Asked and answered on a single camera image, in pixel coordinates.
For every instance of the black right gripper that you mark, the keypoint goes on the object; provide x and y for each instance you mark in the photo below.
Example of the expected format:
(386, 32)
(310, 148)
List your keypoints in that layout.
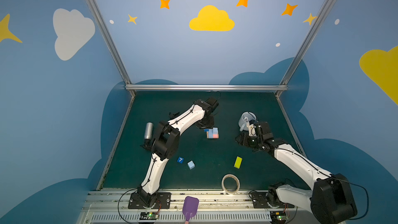
(249, 140)

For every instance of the translucent plastic mug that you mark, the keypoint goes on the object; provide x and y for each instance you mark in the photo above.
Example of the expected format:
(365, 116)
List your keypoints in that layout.
(245, 119)

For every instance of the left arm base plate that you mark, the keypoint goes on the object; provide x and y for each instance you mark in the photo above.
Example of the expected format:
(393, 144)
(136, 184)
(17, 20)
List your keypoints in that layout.
(158, 200)

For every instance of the pale blue wooden cube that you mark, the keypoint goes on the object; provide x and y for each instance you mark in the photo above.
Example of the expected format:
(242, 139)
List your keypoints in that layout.
(191, 165)

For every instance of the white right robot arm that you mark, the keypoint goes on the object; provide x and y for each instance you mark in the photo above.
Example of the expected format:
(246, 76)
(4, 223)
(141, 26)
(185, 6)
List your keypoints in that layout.
(329, 197)

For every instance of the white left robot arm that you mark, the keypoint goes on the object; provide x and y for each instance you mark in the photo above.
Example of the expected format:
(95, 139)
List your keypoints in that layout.
(165, 144)

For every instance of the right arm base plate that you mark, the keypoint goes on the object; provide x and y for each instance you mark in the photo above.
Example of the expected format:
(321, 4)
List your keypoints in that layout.
(261, 200)

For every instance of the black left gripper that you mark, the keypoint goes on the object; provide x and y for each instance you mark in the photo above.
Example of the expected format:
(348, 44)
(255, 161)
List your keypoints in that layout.
(205, 121)

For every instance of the lime green wooden block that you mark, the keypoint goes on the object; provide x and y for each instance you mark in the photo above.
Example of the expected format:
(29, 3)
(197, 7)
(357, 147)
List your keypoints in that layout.
(238, 162)

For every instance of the front aluminium rail bed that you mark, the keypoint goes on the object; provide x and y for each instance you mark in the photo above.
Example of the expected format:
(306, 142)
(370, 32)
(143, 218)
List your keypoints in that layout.
(110, 206)

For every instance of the silver spray bottle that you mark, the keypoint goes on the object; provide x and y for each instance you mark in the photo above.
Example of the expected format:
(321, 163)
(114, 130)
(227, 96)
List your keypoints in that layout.
(148, 140)

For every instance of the aluminium right corner post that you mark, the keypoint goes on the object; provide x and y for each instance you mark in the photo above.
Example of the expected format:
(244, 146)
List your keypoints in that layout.
(309, 38)

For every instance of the left side frame rail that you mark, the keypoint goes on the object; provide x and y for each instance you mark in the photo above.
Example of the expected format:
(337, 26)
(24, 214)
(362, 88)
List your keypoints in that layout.
(112, 153)

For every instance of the right side frame rail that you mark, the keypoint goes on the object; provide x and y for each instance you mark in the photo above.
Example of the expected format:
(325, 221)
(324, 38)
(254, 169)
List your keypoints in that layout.
(291, 128)

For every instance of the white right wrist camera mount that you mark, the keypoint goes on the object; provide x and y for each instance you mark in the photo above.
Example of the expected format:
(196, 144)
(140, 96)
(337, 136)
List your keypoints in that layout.
(251, 129)

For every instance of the light blue long block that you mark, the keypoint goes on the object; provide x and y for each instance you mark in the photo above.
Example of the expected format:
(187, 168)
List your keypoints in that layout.
(209, 134)

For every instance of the roll of tape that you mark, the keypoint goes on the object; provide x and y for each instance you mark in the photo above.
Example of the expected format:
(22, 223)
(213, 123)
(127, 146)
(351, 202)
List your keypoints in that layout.
(230, 184)

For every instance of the aluminium back frame rail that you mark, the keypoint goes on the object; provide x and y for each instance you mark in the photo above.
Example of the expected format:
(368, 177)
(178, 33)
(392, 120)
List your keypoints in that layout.
(160, 87)

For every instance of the aluminium corner post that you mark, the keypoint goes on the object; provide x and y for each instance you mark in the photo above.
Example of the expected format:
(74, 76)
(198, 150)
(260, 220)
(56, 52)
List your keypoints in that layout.
(309, 38)
(95, 11)

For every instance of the purple plastic scoop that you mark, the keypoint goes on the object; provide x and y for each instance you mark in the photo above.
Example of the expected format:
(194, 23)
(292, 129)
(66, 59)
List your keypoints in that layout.
(190, 208)

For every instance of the aluminium left corner post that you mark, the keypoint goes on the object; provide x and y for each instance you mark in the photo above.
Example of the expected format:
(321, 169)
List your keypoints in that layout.
(95, 11)

